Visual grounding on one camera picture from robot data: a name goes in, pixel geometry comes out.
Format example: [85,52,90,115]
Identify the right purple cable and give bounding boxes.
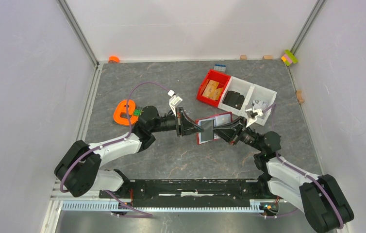
[262,102,345,230]

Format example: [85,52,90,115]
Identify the black cards in white bin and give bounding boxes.
[222,91,245,110]

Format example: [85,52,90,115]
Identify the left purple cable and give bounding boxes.
[60,81,171,218]

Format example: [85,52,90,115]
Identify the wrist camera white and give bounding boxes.
[167,90,183,115]
[245,108,263,128]

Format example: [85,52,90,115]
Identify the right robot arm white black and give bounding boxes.
[213,117,354,233]

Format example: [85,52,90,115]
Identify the blue white small block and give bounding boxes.
[214,64,226,73]

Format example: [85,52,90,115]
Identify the wooden piece right edge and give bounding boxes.
[296,90,305,104]

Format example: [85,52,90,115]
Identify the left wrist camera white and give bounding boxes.
[167,90,183,115]

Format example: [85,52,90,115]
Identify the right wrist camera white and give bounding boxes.
[245,108,263,128]

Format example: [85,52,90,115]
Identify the small orange cap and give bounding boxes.
[108,56,120,64]

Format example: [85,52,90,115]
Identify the white divided plastic bin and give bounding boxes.
[218,76,277,126]

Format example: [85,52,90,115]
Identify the silver VIP credit card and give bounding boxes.
[199,119,215,144]

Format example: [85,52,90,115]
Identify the colourful toy brick stack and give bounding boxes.
[281,50,298,67]

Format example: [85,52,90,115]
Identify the green toy brick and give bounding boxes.
[133,109,141,116]

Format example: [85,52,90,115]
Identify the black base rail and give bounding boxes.
[111,178,278,200]

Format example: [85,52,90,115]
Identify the purple cable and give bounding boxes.
[262,102,345,230]
[60,81,171,218]

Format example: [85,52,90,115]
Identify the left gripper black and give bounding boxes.
[150,107,204,138]

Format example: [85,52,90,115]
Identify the red leather card holder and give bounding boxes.
[195,112,233,145]

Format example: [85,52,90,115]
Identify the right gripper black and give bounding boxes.
[211,116,264,152]

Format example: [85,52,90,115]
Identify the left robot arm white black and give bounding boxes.
[54,105,204,198]

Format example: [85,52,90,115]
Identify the silver cards in white bin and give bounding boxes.
[252,100,268,111]

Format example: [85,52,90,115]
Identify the grey slotted cable duct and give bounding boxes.
[61,200,263,213]

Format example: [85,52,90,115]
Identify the red plastic bin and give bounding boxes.
[196,69,231,107]

